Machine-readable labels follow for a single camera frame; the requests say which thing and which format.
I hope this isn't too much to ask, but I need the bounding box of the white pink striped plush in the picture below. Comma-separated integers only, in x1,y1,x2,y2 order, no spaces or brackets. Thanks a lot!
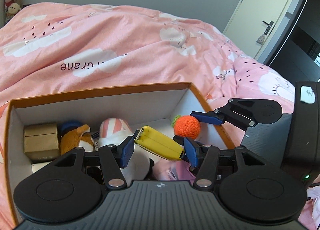
98,118,154,186

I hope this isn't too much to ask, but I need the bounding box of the orange crochet fruit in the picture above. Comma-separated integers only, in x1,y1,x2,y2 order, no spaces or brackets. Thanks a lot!
171,115,201,140

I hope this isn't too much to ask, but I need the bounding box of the yellow pouch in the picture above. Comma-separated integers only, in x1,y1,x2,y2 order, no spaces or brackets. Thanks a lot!
133,126,184,161

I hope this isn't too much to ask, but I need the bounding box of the red panda sailor plush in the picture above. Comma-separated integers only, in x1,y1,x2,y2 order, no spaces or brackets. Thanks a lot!
60,121,94,155

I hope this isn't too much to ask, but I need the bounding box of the pink plush item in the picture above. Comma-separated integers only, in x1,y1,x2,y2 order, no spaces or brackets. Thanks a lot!
152,159,195,183

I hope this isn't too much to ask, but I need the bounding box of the orange white storage box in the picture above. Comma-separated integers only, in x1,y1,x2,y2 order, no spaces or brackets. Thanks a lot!
3,82,235,225

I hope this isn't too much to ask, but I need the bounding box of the small brown cardboard box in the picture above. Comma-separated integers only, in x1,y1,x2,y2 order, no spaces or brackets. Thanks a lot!
23,123,60,163

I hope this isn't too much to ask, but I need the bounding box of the white small box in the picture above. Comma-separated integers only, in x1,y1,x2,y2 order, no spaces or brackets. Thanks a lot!
31,161,50,174

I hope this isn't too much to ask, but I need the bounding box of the pink cloud print duvet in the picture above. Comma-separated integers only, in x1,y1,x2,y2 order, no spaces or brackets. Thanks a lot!
0,2,320,230

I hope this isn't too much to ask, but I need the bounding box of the white door with handle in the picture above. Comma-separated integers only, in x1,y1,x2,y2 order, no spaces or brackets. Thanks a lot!
223,0,292,60

